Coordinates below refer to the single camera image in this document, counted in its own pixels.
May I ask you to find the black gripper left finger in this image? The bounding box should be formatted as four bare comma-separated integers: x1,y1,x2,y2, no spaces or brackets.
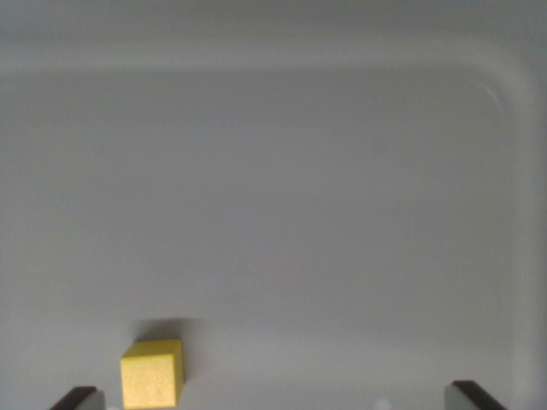
49,385,106,410

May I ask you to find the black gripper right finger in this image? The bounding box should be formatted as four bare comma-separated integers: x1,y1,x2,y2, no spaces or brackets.
444,379,512,410

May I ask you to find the yellow cube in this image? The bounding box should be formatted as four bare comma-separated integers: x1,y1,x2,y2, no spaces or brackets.
120,338,185,409

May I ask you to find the white plastic tray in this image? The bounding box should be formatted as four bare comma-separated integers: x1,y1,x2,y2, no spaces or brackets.
0,0,547,410

